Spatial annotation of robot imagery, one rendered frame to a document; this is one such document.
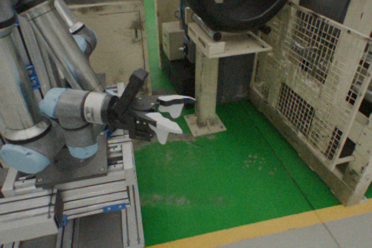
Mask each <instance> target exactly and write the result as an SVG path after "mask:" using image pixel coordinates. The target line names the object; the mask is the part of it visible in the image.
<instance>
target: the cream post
mask: <svg viewBox="0 0 372 248"><path fill-rule="evenodd" d="M215 2H216V3H223V0H215ZM218 69H219V57H218V58H213V59H208V58H207V57H206V56H205V55H204V53H203V52H202V51H201V50H200V49H199V48H198V46H197V44H196V65H195V99H196V103H195V117H197V124H198V127H199V128H202V127H207V120H208V121H209V126H211V125H214V123H215V114H216V96H217V79H218Z"/></svg>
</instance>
